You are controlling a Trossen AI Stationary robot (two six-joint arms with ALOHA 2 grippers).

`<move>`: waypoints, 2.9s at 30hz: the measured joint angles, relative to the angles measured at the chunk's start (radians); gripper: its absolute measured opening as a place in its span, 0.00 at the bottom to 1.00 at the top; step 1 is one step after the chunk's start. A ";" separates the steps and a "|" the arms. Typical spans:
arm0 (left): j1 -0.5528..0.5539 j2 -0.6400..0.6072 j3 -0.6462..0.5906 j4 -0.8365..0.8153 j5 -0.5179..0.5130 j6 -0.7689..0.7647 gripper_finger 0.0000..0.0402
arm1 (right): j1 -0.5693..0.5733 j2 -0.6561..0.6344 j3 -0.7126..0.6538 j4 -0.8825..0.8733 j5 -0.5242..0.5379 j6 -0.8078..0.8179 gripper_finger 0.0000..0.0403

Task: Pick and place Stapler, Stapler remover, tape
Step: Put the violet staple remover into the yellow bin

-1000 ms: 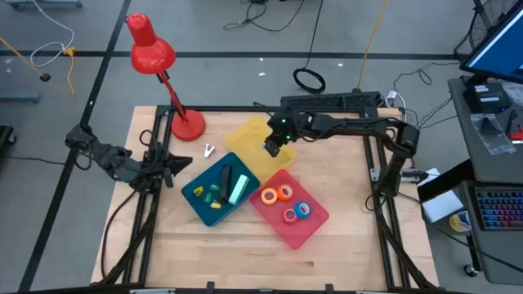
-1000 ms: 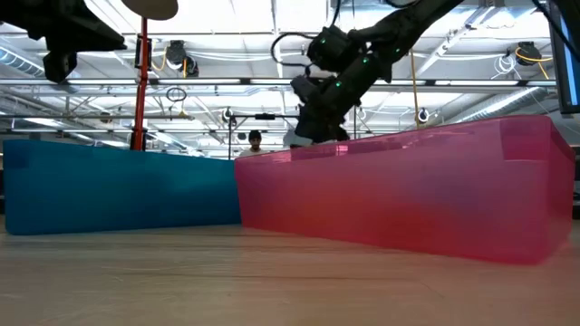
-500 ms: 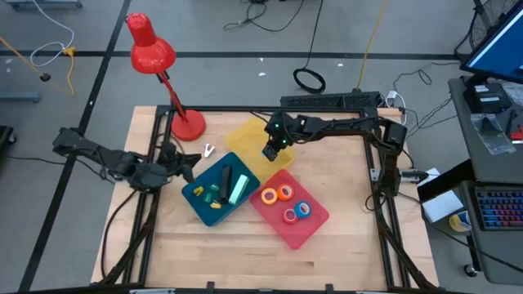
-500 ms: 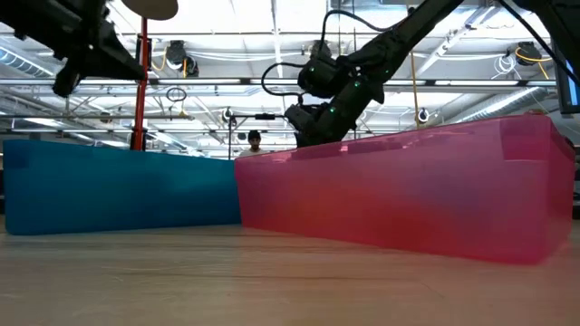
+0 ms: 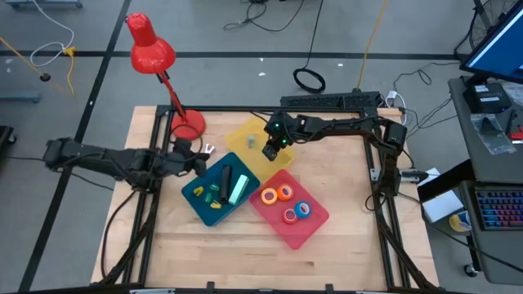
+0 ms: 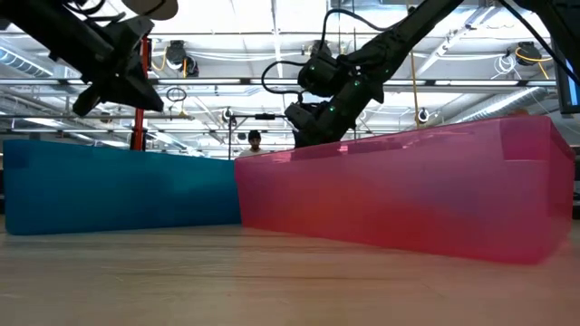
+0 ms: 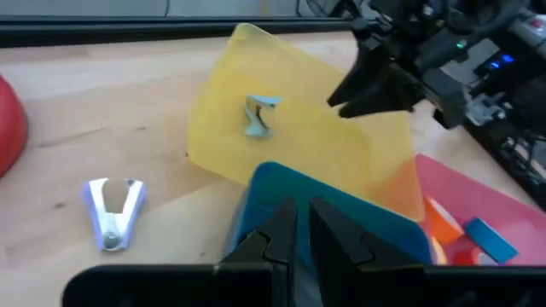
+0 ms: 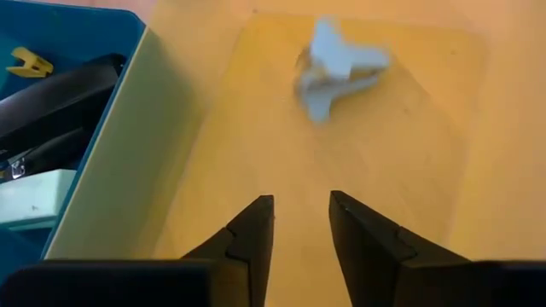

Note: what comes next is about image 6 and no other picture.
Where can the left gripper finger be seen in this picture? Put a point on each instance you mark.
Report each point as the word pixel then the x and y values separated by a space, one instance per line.
pixel 88 99
pixel 136 93

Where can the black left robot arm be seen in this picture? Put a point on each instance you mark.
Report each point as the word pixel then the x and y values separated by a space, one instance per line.
pixel 45 27

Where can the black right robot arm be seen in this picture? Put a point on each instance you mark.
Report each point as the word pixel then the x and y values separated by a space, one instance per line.
pixel 408 31

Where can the black stand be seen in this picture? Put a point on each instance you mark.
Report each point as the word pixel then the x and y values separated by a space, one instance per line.
pixel 265 116

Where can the person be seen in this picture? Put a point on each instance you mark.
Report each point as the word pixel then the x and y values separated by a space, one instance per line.
pixel 254 138

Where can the pink translucent plastic bin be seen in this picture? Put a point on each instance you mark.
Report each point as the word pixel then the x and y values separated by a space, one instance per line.
pixel 385 194

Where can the blue plastic bin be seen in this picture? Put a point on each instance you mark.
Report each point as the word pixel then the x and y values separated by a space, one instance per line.
pixel 113 190

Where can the computer monitor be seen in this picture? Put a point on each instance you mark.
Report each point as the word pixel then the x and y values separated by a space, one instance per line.
pixel 572 90

